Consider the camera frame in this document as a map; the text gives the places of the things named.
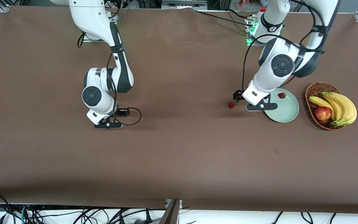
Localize table cover sheet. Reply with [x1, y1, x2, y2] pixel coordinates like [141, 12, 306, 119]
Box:
[0, 6, 358, 214]

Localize yellow banana bunch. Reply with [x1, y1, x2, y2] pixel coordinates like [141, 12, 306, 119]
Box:
[309, 91, 357, 128]

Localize thin black base cable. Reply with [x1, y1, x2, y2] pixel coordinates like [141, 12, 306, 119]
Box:
[196, 11, 254, 25]
[227, 9, 250, 19]

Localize colourful plastic toys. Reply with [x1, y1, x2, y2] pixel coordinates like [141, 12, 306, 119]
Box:
[236, 0, 262, 8]

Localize light green round plate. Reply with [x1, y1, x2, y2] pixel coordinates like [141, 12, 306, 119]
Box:
[264, 88, 300, 123]

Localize black power plug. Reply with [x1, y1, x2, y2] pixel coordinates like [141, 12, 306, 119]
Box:
[143, 209, 154, 224]

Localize brown wicker basket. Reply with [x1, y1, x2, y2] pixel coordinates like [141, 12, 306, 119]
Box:
[305, 82, 349, 131]

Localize red apple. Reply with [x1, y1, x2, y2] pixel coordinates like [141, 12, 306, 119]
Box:
[314, 106, 333, 121]

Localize grey metal box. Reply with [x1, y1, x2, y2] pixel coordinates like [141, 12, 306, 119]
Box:
[162, 0, 207, 9]

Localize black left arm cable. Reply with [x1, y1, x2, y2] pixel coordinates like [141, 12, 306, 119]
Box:
[242, 0, 326, 92]

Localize aluminium frame beam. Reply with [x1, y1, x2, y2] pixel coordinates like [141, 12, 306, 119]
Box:
[159, 199, 182, 224]

